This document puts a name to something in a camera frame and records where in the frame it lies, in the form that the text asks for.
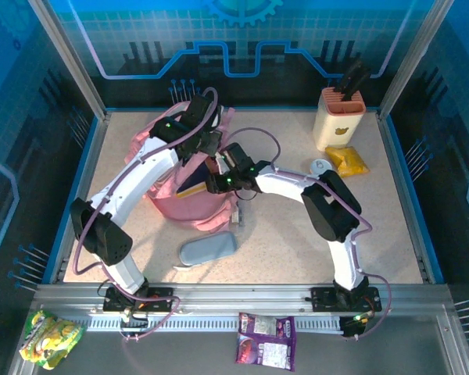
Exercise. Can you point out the dark blue book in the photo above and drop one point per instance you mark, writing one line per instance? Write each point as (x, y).
(195, 177)

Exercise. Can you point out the pink backpack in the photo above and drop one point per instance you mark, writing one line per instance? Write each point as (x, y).
(195, 213)

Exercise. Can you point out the grey-blue pencil case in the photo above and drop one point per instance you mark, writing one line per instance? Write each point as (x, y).
(207, 250)

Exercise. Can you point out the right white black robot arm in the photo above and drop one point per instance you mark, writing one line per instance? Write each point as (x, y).
(336, 211)

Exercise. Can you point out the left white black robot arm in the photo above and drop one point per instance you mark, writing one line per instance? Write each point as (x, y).
(140, 179)

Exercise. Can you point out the purple snack bag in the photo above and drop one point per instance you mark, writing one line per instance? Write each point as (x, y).
(266, 343)

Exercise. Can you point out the green yellow snack bag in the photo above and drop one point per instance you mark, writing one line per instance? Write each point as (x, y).
(51, 340)

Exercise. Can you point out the peach-labelled tin can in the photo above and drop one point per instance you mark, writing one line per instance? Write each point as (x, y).
(320, 166)

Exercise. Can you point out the cream knife block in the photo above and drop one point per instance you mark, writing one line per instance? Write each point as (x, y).
(336, 129)

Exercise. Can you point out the yellow snack pouch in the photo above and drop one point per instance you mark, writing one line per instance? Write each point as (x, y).
(349, 160)

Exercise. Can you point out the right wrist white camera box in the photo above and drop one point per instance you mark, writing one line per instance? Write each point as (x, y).
(226, 164)

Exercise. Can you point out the aluminium front rail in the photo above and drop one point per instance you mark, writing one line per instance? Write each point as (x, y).
(238, 301)

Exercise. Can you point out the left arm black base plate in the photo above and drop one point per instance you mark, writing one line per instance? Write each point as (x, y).
(160, 298)

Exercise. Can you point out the aluminium frame post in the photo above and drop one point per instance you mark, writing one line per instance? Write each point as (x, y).
(70, 58)
(414, 58)

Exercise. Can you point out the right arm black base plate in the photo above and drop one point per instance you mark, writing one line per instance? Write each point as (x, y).
(322, 298)

